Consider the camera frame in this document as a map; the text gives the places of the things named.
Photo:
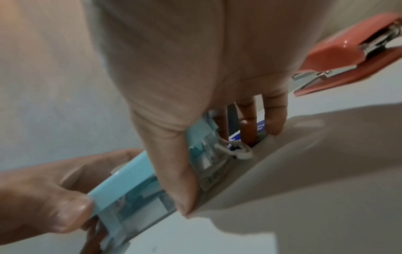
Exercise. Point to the clear plastic box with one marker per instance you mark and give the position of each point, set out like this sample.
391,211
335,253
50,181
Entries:
141,218

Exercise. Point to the person's left hand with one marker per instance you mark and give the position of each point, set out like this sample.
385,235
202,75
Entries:
37,198

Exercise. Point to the person's right hand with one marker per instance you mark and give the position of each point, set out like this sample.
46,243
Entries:
204,62

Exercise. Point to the blue round sticker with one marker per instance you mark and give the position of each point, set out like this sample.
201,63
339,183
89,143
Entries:
260,127

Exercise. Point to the coral pink stapler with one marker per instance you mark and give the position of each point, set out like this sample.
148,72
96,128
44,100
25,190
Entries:
333,54

